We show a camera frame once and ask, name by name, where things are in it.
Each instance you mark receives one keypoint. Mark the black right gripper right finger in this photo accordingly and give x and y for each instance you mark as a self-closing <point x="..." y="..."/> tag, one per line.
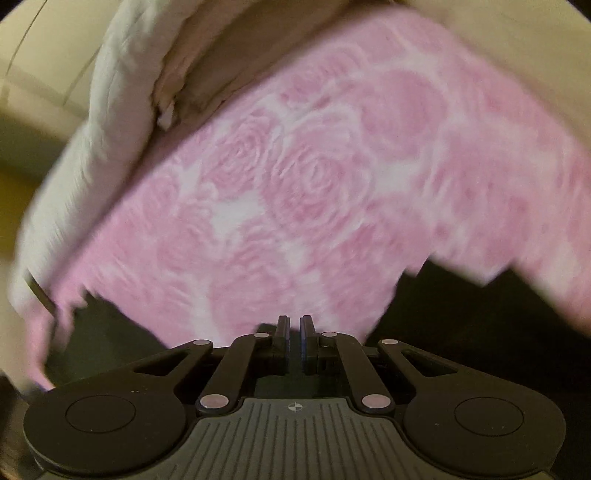
<point x="459" y="420"/>

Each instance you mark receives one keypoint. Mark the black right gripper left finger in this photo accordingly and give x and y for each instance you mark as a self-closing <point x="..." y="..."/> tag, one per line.
<point x="123" y="421"/>

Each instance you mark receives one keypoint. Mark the black garment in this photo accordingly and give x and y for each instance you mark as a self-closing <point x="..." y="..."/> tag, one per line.
<point x="503" y="328"/>

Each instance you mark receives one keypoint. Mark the pink rose-pattern bed sheet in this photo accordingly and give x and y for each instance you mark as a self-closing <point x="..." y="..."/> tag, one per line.
<point x="386" y="140"/>

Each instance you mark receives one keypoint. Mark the folded white-pink blanket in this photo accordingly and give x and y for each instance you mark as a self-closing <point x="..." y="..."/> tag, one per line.
<point x="161" y="64"/>

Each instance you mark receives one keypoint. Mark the cream wardrobe with drawers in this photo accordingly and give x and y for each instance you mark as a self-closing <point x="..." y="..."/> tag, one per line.
<point x="48" y="53"/>

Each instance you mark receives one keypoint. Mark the cream quilted duvet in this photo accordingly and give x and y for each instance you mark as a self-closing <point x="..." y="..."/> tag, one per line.
<point x="544" y="43"/>

